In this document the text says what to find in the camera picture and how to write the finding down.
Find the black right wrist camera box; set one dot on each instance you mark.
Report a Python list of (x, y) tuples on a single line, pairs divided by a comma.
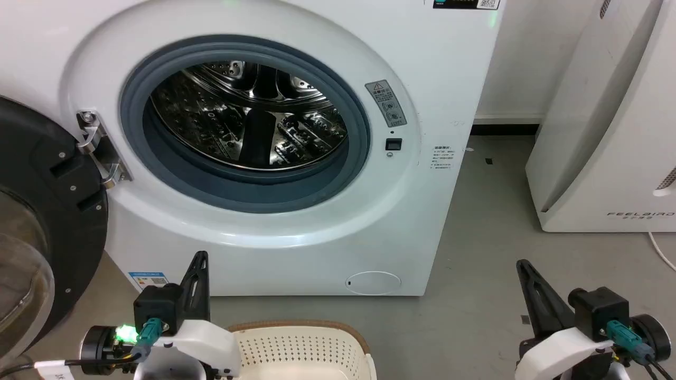
[(602, 311)]

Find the black wall baseboard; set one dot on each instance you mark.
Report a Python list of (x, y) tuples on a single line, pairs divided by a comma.
[(504, 130)]

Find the metal washing machine door hinge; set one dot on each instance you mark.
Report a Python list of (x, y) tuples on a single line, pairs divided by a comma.
[(97, 150)]

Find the cream perforated laundry basket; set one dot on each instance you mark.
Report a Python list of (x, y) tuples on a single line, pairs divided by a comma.
[(301, 351)]

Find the stainless steel washing machine drum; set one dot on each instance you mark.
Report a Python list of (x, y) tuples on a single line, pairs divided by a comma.
[(232, 121)]

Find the small white text label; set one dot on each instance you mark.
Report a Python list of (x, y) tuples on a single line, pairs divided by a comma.
[(442, 158)]

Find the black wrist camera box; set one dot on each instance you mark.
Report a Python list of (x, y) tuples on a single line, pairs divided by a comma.
[(602, 311), (157, 309)]

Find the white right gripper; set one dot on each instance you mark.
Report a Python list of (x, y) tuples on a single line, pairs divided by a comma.
[(560, 353)]

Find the grey warning sticker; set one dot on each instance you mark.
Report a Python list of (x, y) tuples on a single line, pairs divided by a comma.
[(387, 103)]

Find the grey rubber door gasket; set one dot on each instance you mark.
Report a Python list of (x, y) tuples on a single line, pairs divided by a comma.
[(248, 198)]

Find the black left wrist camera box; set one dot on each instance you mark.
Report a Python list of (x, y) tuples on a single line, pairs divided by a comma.
[(157, 309)]

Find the black door latch slot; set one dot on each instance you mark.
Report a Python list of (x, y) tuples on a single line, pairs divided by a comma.
[(393, 144)]

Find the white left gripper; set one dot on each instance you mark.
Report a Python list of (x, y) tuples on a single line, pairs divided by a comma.
[(206, 348)]

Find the oval white filter cover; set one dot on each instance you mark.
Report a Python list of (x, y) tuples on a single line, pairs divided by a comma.
[(373, 283)]

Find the white air purifier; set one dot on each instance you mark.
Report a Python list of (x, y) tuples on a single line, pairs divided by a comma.
[(607, 132)]

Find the black washing machine door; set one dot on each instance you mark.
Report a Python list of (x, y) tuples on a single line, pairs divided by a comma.
[(47, 221)]

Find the blue white energy label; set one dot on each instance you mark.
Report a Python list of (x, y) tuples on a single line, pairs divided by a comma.
[(149, 279)]

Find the white front-load washing machine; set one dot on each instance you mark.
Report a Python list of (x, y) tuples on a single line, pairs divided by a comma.
[(449, 79)]

